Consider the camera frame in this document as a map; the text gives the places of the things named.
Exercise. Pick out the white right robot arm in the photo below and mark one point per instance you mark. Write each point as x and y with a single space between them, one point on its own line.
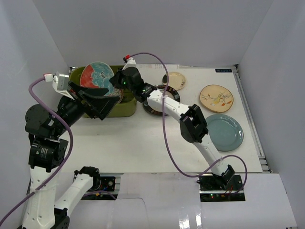
193 126

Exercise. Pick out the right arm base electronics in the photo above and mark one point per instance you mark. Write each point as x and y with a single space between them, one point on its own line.
210 191

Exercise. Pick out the red and teal plate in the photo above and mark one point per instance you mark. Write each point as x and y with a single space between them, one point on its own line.
97 75

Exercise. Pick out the tan bird pattern plate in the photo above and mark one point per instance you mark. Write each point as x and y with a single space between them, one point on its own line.
216 98

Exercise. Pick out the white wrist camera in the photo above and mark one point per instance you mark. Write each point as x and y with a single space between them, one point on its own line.
59 82
129 62

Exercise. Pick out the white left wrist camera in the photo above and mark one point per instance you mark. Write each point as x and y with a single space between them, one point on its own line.
59 82

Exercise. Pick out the green plastic bin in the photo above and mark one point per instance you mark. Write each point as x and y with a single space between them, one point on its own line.
125 108

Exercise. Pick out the light blue plate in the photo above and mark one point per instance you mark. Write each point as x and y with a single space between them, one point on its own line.
225 132

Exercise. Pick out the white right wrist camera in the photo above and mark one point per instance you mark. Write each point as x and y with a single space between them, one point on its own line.
129 62

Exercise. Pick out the blue table label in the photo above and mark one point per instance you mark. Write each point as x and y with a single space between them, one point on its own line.
223 70

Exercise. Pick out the small cream plate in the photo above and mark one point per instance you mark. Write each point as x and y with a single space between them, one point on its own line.
175 80

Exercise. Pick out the flower pattern bowl orange rim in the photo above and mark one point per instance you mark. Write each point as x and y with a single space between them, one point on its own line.
118 93

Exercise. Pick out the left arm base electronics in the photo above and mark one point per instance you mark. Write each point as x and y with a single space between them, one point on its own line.
108 189

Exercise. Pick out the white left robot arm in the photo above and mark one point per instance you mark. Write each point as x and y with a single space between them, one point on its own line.
49 152

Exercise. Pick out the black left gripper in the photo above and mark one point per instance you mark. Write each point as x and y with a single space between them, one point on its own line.
85 103

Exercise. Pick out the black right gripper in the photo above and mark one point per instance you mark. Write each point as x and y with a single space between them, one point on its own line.
116 80

